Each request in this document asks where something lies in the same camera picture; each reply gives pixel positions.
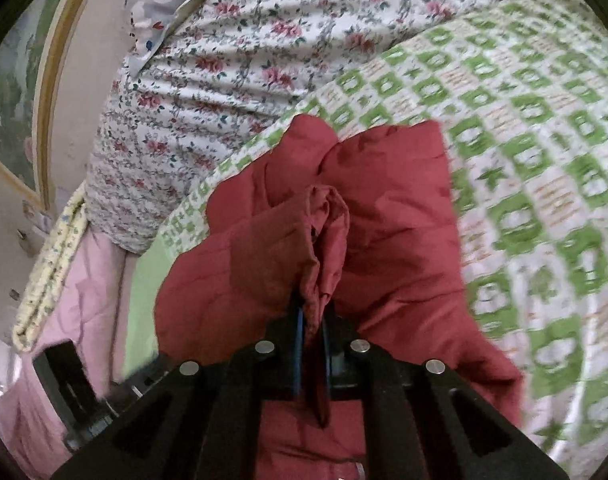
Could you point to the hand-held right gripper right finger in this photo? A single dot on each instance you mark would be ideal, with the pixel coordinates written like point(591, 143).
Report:
point(327, 355)

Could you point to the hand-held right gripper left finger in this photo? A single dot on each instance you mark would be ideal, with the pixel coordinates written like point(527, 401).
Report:
point(297, 355)

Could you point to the dark red quilted blanket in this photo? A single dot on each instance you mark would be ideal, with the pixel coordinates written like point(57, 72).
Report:
point(383, 220)

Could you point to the pink blanket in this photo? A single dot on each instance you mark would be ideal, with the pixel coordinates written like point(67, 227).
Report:
point(79, 305)

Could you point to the yellow floral cloth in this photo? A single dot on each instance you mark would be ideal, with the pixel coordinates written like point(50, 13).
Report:
point(49, 270)

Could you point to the green and white patterned bedsheet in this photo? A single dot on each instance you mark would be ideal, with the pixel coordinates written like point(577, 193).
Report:
point(533, 170)

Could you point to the white floral quilt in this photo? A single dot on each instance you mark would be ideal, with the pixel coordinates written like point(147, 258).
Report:
point(244, 70)

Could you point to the gold framed wall picture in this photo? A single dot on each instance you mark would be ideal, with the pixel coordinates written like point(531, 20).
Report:
point(24, 85)

